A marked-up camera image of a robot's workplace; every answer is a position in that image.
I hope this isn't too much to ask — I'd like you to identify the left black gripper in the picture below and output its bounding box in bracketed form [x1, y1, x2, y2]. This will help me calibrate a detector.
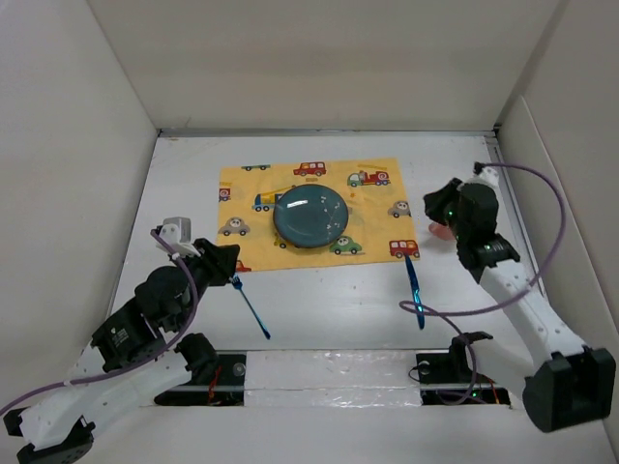
[171, 237, 240, 331]

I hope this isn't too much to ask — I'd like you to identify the yellow car print cloth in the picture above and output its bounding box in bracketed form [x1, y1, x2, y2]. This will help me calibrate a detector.
[217, 158, 420, 272]

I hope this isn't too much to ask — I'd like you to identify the teal ceramic plate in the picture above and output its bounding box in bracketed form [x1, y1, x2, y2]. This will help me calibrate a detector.
[273, 184, 350, 249]

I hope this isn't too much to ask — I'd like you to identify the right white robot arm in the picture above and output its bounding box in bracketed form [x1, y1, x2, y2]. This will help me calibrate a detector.
[424, 178, 616, 433]

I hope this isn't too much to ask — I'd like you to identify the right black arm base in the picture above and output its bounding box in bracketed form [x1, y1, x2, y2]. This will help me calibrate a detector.
[408, 332, 511, 406]

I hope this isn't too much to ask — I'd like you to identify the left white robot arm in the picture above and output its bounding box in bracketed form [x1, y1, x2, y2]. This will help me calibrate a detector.
[1, 239, 240, 463]

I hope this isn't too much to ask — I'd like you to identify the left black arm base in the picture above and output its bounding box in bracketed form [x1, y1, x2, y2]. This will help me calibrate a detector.
[154, 333, 247, 407]

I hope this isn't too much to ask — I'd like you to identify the blue metal fork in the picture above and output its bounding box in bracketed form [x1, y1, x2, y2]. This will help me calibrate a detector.
[230, 275, 271, 340]

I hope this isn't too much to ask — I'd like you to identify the blue metal knife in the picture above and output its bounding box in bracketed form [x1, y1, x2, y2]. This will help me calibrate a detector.
[404, 255, 426, 330]

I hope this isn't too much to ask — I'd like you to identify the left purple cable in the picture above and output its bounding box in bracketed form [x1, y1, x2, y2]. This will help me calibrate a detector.
[0, 228, 200, 417]

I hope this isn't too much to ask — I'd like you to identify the purple cable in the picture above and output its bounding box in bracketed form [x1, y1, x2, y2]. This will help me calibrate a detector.
[398, 162, 568, 405]
[0, 228, 200, 417]

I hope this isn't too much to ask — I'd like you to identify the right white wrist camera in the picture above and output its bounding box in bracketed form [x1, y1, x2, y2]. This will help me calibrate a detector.
[471, 162, 500, 190]

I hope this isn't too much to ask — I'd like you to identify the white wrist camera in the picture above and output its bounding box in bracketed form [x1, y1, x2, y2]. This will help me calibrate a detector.
[471, 162, 500, 190]
[154, 217, 200, 258]

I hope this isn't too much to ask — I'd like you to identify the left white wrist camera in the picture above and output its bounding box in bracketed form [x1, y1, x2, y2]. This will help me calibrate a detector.
[154, 217, 200, 258]

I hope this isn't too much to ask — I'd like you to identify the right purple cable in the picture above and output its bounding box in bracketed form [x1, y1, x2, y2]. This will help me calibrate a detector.
[398, 162, 568, 405]

